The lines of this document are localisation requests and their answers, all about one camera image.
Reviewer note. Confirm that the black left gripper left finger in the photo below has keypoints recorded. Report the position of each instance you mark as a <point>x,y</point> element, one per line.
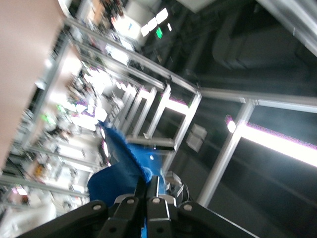
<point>123,218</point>

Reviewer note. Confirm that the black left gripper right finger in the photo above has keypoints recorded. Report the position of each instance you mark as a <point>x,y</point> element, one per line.
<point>158,218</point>

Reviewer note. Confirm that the blue microfibre towel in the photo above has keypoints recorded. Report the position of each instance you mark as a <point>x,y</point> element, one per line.
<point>116,178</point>

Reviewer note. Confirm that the bright ceiling light strip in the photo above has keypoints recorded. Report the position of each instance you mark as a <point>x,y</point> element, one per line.
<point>277,142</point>

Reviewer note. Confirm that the aluminium cell frame post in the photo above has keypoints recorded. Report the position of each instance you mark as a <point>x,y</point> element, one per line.
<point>223,153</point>

